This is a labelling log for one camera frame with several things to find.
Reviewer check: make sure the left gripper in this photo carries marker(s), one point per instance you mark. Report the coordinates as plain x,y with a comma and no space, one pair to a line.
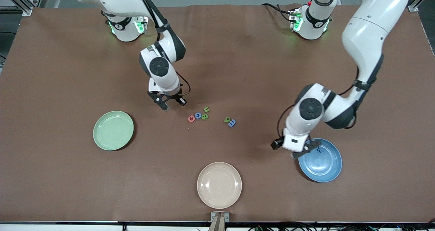
277,143

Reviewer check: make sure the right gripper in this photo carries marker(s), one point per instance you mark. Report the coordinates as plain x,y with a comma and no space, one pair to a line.
175,98

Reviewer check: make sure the green letter B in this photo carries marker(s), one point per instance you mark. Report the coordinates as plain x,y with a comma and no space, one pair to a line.
204,116

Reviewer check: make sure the blue small letter m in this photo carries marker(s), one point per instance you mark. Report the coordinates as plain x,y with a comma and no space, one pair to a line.
232,123

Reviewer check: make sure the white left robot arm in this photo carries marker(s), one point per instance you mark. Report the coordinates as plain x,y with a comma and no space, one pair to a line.
370,30

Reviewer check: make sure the blue plate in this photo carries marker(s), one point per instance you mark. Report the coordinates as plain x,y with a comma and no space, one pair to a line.
323,166

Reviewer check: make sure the light green plate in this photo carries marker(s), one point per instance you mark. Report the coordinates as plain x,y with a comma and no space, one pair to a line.
113,130

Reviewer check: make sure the beige plate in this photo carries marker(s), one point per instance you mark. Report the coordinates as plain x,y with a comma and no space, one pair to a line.
219,185

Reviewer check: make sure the brown table cover mat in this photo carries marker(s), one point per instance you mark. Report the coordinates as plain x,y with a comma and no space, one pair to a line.
68,71

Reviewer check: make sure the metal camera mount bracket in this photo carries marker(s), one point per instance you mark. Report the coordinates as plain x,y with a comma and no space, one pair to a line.
220,220

